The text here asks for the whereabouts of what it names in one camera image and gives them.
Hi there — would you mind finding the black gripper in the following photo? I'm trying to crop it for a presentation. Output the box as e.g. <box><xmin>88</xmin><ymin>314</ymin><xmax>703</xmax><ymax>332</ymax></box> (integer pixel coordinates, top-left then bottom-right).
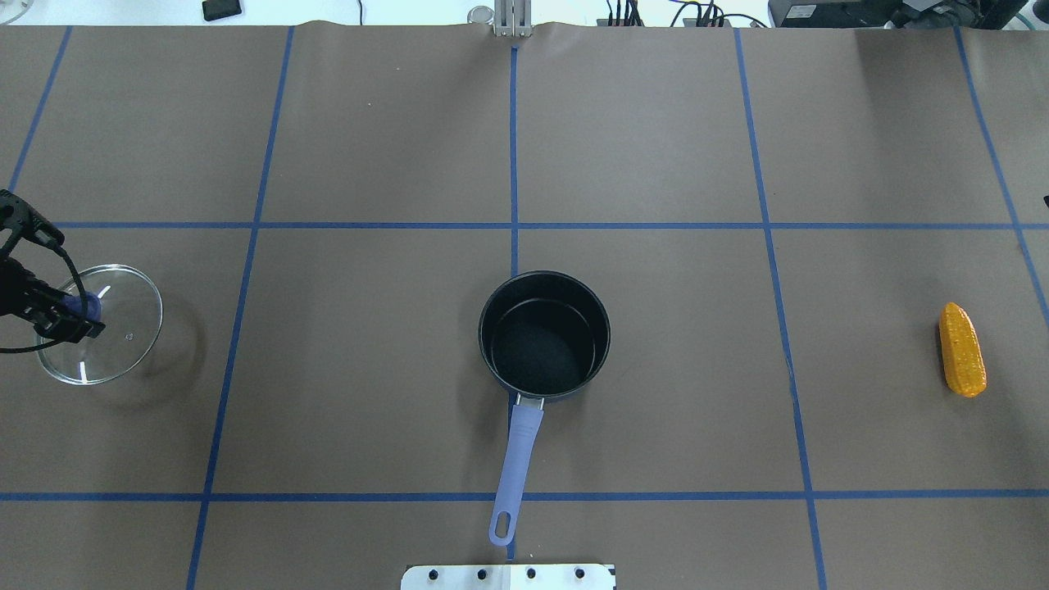
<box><xmin>1</xmin><ymin>189</ymin><xmax>106</xmax><ymax>343</ymax></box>

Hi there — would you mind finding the glass pot lid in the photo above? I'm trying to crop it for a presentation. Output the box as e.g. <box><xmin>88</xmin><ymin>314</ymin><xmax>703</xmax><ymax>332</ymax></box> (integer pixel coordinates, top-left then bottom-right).
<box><xmin>37</xmin><ymin>264</ymin><xmax>164</xmax><ymax>386</ymax></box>

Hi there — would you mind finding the yellow corn cob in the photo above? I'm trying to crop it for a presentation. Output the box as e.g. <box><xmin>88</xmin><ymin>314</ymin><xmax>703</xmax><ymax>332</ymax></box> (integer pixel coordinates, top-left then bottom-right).
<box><xmin>939</xmin><ymin>302</ymin><xmax>987</xmax><ymax>398</ymax></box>

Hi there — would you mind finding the small black device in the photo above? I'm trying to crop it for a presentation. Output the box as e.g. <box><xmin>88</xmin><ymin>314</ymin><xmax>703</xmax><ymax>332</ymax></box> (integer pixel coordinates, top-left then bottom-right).
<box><xmin>200</xmin><ymin>0</ymin><xmax>243</xmax><ymax>22</ymax></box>

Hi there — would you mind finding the dark blue saucepan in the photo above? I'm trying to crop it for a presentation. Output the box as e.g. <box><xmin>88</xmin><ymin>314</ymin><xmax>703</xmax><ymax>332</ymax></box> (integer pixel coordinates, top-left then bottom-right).
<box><xmin>477</xmin><ymin>271</ymin><xmax>611</xmax><ymax>547</ymax></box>

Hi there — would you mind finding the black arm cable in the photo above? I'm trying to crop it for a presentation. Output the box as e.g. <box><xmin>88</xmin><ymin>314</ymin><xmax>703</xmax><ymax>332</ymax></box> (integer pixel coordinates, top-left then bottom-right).
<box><xmin>0</xmin><ymin>243</ymin><xmax>89</xmax><ymax>355</ymax></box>

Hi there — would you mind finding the white camera mast base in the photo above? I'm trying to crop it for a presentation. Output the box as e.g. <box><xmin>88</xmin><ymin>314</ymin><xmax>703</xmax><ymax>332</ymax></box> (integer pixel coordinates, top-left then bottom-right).
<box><xmin>400</xmin><ymin>563</ymin><xmax>618</xmax><ymax>589</ymax></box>

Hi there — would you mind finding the aluminium frame post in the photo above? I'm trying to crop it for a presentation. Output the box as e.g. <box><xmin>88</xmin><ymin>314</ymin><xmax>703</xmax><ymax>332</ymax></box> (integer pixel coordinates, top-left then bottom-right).
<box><xmin>492</xmin><ymin>0</ymin><xmax>533</xmax><ymax>38</ymax></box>

